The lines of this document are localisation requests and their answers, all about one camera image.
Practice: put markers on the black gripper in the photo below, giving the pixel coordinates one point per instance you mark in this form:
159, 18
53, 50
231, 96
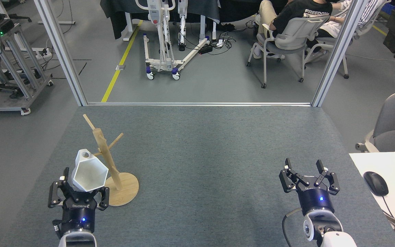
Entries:
315, 200
79, 212

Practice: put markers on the white hexagonal cup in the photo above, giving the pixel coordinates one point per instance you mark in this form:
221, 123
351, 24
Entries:
89, 173

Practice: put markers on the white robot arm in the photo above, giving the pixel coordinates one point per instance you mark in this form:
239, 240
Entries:
77, 240
324, 230

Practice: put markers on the wooden cup rack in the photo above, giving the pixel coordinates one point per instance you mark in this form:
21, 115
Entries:
123, 192

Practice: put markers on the black computer mouse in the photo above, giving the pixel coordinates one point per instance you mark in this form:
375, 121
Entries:
375, 183

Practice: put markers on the white desk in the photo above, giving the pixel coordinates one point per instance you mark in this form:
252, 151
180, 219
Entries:
393, 164

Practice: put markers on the grey padded office chair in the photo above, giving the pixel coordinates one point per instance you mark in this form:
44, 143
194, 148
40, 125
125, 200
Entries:
394, 127

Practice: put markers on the metal equipment cart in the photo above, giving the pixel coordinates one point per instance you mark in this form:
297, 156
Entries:
15, 61

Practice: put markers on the seated person with plain shirt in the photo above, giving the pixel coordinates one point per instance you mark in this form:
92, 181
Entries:
329, 29

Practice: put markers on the white wheeled stand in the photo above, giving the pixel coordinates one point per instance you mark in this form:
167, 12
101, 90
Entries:
165, 61

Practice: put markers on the white power strip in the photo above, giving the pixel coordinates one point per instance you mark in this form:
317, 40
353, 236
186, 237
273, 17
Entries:
219, 43

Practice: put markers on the black power strip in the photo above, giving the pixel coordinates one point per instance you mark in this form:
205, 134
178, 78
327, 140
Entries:
205, 49

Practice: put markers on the seated person with printed shirt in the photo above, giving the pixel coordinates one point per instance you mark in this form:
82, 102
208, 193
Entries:
297, 13

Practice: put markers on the black table cloth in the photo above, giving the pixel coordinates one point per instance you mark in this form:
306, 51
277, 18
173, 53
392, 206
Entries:
115, 17

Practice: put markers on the silver aluminium post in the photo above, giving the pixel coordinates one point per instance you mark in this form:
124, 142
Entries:
338, 51
62, 51

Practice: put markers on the silver aluminium rail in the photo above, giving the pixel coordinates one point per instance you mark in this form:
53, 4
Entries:
197, 103

